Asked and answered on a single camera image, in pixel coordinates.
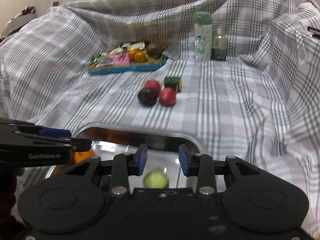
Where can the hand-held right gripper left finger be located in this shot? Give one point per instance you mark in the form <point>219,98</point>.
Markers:
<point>143,158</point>

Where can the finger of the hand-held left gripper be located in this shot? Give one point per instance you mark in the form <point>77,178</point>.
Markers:
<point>55,132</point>
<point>80,145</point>

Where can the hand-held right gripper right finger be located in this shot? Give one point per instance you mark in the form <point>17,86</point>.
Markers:
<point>183,160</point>

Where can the stainless steel tray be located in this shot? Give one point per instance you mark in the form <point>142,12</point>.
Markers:
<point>162,158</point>

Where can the light green cucumber piece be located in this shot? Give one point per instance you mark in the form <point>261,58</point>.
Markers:
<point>155,179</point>

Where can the dark purple passion fruit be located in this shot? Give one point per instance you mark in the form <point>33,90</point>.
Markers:
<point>148,97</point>

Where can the red tomato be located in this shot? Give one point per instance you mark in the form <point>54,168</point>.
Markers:
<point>152,86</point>
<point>168,96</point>

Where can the dark green cucumber piece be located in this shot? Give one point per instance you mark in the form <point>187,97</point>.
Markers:
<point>172,83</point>

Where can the grey plaid cloth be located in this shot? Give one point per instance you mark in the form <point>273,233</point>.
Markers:
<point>237,100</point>

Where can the brown snack packet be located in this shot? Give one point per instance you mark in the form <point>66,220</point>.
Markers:
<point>105,64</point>

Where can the green snack packet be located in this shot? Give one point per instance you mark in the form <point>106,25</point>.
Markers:
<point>97,57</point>

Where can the blue snack tray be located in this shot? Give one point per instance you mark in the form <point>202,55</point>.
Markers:
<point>130,67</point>

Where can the pink snack packet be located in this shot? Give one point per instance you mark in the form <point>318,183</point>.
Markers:
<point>121,59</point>

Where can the small orange tangerine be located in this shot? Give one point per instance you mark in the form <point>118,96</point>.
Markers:
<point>140,56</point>
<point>132,54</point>

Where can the brown kiwi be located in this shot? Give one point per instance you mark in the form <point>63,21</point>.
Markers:
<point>155,50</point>

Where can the yellow snack packet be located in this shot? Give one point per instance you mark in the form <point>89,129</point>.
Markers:
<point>136,45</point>

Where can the green glass jar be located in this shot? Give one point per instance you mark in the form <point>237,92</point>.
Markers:
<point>219,48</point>

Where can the white cartoon water bottle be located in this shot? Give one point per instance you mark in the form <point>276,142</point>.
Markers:
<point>203,37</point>

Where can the dark clip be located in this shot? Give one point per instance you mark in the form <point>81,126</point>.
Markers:
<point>55,3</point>

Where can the black flat board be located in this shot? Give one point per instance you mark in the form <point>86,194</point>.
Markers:
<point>314,30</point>

